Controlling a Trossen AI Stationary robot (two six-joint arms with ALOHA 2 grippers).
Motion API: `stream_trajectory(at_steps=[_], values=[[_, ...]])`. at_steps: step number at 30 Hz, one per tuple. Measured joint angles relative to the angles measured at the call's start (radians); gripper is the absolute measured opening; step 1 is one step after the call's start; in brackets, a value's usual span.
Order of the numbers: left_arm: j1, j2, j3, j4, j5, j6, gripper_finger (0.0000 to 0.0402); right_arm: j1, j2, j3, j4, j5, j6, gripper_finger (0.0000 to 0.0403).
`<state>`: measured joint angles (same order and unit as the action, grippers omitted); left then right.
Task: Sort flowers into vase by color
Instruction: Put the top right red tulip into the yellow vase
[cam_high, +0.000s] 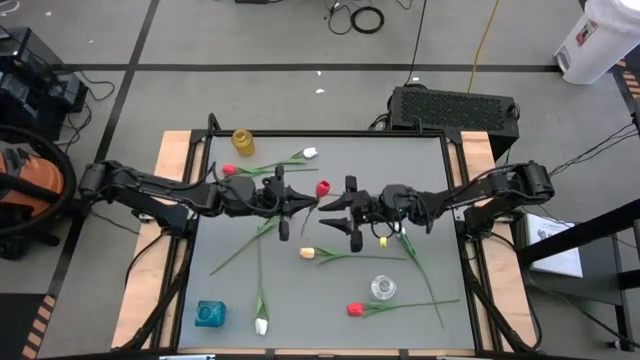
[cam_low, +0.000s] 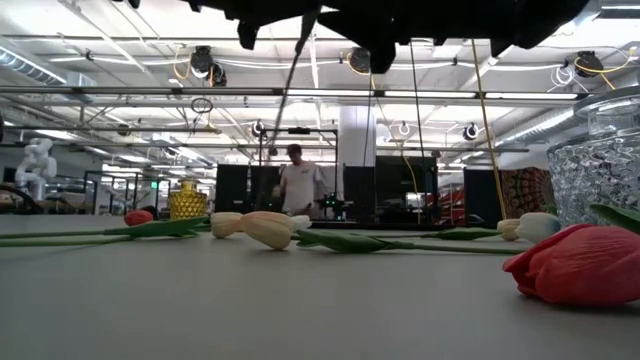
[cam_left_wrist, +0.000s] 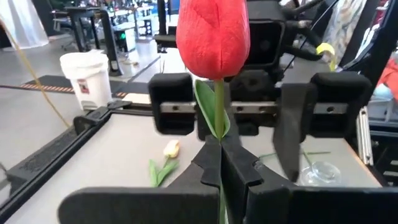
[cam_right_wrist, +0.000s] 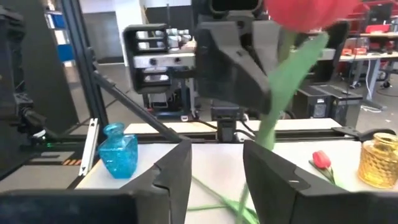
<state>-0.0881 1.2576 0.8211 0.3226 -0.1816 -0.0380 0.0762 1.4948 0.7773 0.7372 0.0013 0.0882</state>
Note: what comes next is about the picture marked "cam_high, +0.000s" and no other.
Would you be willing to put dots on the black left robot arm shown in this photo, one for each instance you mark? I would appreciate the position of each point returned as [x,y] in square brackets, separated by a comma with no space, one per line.
[150,182]

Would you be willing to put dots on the wooden table side board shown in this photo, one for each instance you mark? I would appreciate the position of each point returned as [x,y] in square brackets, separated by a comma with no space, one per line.
[172,145]
[477,142]

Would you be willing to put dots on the hazard striped floor mat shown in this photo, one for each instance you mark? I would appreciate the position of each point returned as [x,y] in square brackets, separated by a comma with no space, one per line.
[631,80]
[20,325]

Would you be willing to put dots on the yellow glass vase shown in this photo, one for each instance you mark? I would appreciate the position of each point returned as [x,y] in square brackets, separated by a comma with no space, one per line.
[242,142]

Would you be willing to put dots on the clear glass vase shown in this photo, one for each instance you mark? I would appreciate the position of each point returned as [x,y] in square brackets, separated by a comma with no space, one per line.
[383,287]

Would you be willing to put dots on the orange shop vacuum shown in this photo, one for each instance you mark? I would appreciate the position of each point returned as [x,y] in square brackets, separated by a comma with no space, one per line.
[35,177]

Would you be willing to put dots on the black equipment cases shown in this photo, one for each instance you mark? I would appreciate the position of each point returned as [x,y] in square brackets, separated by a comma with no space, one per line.
[35,85]

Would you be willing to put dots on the white plastic bin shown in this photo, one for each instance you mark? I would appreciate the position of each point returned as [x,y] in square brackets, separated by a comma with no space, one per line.
[600,40]

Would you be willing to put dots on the white artificial tulip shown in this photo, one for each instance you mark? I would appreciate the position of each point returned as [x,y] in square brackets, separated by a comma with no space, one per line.
[260,326]
[310,152]
[409,246]

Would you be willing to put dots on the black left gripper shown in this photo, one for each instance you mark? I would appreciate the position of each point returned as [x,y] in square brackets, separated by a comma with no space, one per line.
[250,197]

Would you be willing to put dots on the white paper sheet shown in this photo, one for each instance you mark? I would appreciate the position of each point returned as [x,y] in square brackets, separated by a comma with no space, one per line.
[555,250]

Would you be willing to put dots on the black perforated computer case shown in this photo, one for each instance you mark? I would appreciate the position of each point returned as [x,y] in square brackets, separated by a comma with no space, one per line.
[452,110]

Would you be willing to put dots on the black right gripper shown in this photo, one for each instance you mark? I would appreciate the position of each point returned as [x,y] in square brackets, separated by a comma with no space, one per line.
[395,207]

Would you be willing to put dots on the orange vacuum cleaner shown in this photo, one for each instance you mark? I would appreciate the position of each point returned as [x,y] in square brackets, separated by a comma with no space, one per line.
[59,142]

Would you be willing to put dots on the blue glass vase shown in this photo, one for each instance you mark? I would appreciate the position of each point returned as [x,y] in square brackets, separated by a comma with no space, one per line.
[210,313]

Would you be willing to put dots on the red artificial tulip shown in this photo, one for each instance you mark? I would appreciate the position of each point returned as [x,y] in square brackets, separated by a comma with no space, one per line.
[323,188]
[229,170]
[355,309]

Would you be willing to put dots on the peach artificial tulip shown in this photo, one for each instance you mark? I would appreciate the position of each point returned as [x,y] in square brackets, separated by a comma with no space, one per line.
[307,253]
[267,227]

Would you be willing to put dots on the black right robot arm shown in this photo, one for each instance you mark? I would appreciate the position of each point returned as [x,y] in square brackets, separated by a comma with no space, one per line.
[500,187]

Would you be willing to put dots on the black metal cart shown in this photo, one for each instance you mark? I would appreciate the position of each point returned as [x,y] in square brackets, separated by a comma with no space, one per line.
[600,272]

